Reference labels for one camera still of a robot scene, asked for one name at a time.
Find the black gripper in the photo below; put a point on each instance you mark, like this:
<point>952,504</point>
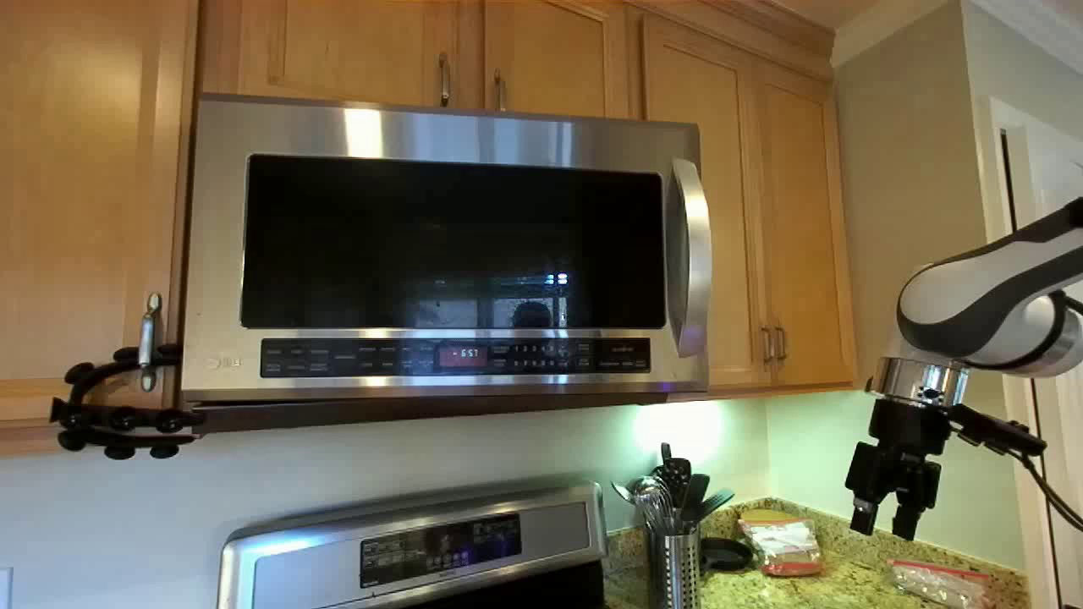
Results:
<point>901,460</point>

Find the stainless steel microwave door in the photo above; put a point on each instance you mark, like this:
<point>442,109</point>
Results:
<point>357,251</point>

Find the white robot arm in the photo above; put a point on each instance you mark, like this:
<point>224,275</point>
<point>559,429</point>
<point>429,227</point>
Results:
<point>996,308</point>

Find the clear plastic snack bag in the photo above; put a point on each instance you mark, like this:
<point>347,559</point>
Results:
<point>944,586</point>

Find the red white food package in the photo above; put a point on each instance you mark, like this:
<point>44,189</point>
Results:
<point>783,542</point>

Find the black small dish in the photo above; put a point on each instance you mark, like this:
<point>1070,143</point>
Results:
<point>725,558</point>

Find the black kitchen utensils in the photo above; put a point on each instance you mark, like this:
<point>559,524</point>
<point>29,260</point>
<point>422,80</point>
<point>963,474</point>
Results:
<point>670,498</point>

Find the metal utensil holder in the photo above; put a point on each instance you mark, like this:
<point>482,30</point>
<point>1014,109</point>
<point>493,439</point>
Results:
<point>675,569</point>

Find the stainless steel stove panel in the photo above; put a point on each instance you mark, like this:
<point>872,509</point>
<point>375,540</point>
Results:
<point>501,546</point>

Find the upper wooden cabinet right door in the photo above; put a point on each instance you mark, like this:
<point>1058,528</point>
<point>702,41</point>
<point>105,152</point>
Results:
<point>557,57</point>

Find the upper wooden cabinet left door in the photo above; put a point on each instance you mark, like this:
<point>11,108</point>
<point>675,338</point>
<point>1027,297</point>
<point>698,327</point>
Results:
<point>389,52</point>

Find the silver left cabinet handle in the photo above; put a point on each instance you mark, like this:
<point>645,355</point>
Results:
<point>146,350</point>

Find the black flexible tripod mount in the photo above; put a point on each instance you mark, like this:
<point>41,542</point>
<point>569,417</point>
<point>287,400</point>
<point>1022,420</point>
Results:
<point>123,430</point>

